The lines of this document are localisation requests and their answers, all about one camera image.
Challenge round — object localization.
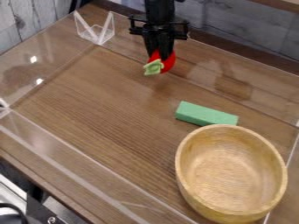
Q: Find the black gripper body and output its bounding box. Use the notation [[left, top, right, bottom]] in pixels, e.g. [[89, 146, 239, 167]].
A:
[[128, 0, 188, 39]]

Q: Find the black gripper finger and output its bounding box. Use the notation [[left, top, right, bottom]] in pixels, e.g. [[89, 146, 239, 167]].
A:
[[158, 32, 174, 60], [143, 31, 158, 56]]

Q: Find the red plush strawberry green leaf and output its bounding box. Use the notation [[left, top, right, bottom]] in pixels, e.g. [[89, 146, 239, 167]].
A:
[[144, 50, 175, 75]]

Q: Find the green foam block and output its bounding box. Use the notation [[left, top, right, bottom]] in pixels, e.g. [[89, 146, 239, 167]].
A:
[[175, 101, 239, 126]]

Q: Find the wooden bowl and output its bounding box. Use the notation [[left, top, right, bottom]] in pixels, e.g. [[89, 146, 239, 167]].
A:
[[175, 124, 287, 224]]

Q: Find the clear acrylic tray wall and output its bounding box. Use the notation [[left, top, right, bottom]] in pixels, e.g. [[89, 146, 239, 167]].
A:
[[0, 6, 299, 224]]

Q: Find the black metal stand bracket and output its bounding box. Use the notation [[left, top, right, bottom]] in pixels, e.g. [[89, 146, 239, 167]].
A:
[[0, 192, 68, 224]]

